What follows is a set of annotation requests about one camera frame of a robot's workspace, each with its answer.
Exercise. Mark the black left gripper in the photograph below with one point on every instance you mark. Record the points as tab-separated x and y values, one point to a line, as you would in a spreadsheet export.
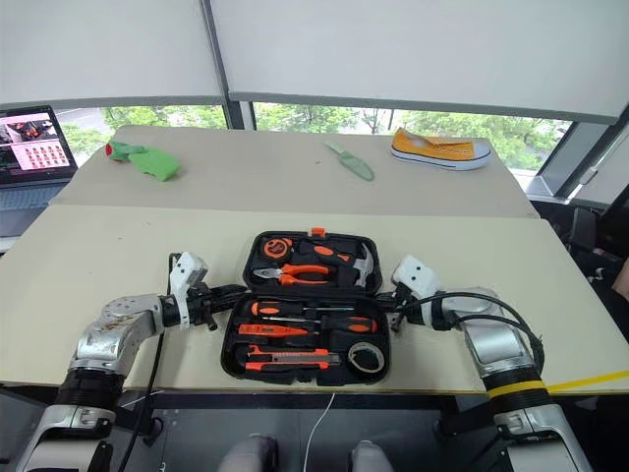
201	307

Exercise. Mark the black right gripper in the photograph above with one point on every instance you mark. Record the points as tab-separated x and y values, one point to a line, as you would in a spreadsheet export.
407	305

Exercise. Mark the thick shaft orange black screwdriver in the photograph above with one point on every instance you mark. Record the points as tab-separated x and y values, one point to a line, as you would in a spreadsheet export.
351	324

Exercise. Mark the thin shaft orange black screwdriver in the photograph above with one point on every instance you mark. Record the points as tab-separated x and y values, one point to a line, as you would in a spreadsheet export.
275	309

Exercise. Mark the orange voltage tester pen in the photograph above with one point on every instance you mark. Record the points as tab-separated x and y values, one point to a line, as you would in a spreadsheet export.
270	330

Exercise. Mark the black electrical tape roll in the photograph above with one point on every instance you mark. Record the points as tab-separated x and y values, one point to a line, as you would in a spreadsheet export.
355	363

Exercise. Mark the orange black utility knife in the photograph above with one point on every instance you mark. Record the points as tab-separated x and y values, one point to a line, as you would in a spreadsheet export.
290	358

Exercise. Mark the black tool case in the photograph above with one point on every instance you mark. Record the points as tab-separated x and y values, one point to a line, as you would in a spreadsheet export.
304	339

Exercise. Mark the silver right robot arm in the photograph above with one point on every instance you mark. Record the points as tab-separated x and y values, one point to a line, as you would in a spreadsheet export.
506	354

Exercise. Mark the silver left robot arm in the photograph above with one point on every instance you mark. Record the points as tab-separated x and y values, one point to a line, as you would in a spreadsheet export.
113	329

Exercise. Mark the bystander bare hand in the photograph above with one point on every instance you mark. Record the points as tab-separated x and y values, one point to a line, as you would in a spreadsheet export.
621	280

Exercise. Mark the orange black tape measure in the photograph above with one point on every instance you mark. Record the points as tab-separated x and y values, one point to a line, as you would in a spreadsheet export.
276	247

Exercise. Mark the green plastic trowel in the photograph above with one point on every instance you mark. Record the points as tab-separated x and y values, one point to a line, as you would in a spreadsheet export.
356	164

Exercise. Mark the grey rounded robot knee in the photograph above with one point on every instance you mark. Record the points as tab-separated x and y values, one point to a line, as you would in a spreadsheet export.
371	457
248	454

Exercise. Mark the green cloth with red end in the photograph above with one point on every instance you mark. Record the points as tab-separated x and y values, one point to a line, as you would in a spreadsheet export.
152	162

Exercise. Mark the yellow canvas sneaker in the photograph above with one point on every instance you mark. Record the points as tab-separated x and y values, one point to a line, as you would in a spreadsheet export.
427	147

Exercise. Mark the black office chair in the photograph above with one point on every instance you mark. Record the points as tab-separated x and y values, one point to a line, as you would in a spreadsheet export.
585	231

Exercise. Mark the open laptop computer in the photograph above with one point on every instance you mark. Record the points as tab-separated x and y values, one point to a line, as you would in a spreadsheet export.
27	147

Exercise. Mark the wide white roller blind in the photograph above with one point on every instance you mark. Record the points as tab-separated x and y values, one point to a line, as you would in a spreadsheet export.
422	49

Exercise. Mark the narrow white roller blind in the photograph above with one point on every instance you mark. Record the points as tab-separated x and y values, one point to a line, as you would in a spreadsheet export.
108	44

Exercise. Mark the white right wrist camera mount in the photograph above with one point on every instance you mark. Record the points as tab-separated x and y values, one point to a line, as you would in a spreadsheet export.
417	277

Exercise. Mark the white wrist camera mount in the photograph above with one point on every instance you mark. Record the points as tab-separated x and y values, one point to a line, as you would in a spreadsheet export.
189	273
417	277

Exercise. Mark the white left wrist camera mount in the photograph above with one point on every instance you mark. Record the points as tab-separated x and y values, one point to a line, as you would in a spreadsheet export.
189	273

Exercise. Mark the black metal table frame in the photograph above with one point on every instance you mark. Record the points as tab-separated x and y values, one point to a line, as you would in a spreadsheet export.
275	399

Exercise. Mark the dark window frame post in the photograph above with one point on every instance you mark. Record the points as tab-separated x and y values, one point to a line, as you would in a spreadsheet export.
238	110

